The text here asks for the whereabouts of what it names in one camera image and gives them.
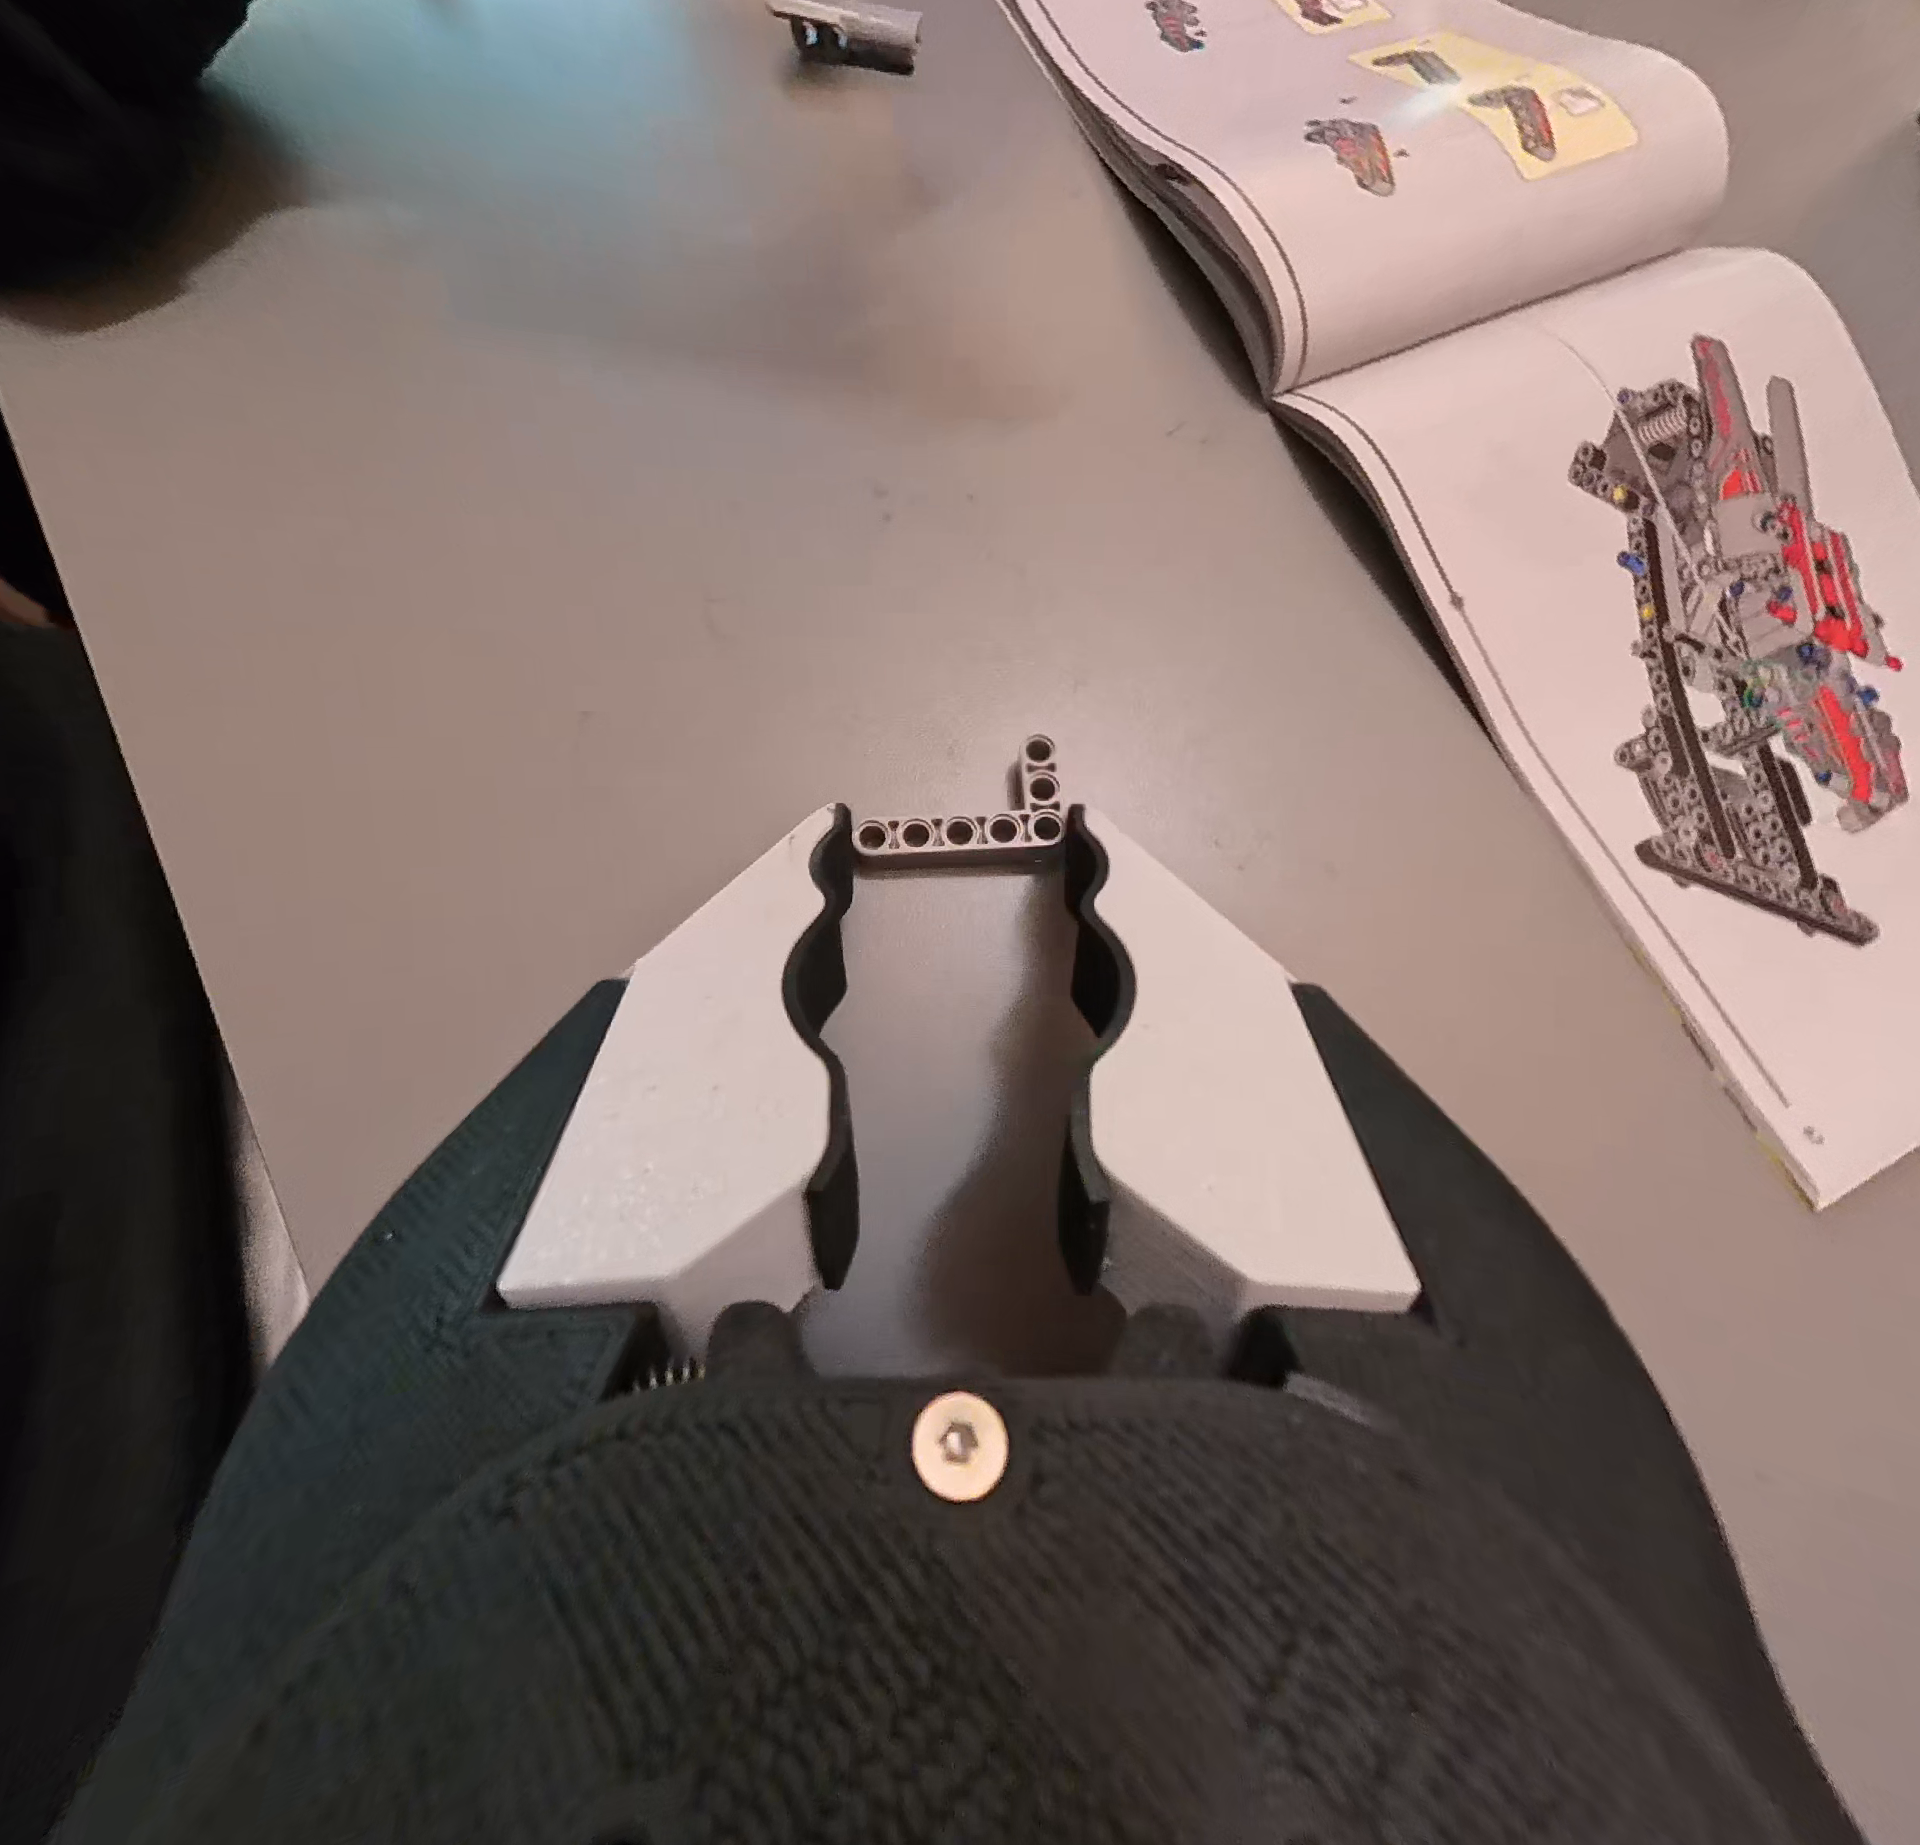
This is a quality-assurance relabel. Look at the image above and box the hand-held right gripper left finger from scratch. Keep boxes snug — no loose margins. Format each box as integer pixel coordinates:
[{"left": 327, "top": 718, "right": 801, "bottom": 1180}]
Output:
[{"left": 496, "top": 801, "right": 860, "bottom": 1318}]

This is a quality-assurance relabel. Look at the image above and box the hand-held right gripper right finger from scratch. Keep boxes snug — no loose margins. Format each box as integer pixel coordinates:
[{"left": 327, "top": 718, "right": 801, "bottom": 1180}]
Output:
[{"left": 1063, "top": 801, "right": 1424, "bottom": 1318}]

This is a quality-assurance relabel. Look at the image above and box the grey angled toy brick beam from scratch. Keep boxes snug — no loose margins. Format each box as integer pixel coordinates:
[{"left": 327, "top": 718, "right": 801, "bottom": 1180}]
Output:
[{"left": 852, "top": 736, "right": 1069, "bottom": 871}]

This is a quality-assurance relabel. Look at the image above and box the small grey toy brick part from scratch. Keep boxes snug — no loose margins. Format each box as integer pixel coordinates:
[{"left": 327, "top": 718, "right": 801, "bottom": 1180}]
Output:
[{"left": 765, "top": 0, "right": 921, "bottom": 77}]

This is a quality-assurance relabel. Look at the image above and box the person's left forearm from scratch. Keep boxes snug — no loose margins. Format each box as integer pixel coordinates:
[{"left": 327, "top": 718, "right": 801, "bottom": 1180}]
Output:
[{"left": 0, "top": 0, "right": 358, "bottom": 335}]

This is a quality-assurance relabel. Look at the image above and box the grey desk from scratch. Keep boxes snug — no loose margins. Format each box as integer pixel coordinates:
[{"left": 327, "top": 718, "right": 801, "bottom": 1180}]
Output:
[{"left": 0, "top": 0, "right": 1920, "bottom": 1845}]

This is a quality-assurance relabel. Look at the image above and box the person's dark clothing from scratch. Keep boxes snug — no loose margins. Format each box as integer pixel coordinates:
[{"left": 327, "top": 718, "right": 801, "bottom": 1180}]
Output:
[{"left": 0, "top": 421, "right": 264, "bottom": 1845}]

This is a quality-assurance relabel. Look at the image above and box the open instruction booklet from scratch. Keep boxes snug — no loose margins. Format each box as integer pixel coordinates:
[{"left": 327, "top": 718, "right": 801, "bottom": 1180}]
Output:
[{"left": 953, "top": 0, "right": 1920, "bottom": 1216}]

